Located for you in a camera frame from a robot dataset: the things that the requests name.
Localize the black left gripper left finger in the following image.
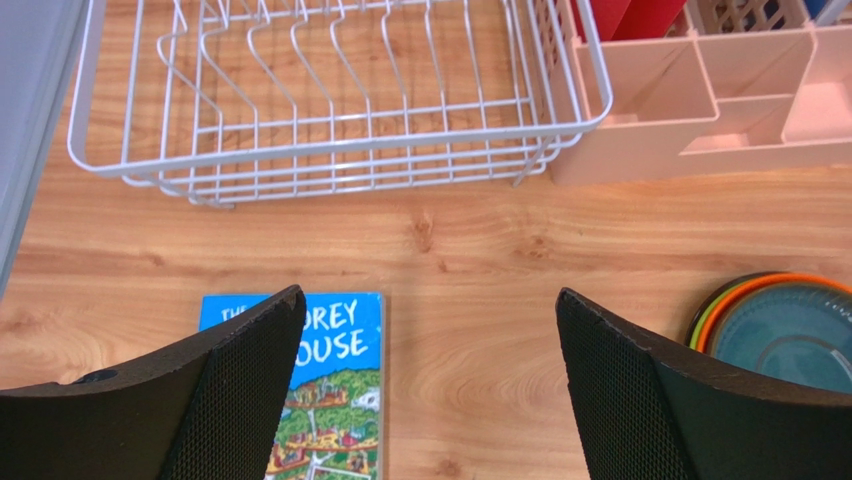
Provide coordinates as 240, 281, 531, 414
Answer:
1, 285, 306, 479

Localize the red file folder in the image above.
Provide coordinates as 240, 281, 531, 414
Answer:
589, 0, 686, 41

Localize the dark teal plate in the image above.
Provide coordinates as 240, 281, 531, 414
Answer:
705, 281, 851, 394

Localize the white wire dish rack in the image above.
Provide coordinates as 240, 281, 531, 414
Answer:
67, 1, 615, 208

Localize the lime green plate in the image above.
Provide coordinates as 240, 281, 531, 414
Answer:
689, 286, 737, 350

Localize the orange plate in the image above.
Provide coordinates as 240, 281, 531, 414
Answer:
696, 271, 851, 353

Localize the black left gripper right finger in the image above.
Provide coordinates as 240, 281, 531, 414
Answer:
555, 288, 851, 479

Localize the pink plastic file organizer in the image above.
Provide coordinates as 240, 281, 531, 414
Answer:
534, 1, 851, 185

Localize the blue 26-storey treehouse book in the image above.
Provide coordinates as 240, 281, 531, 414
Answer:
198, 291, 389, 480

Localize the blue file folder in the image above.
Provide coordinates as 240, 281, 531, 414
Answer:
803, 0, 851, 26

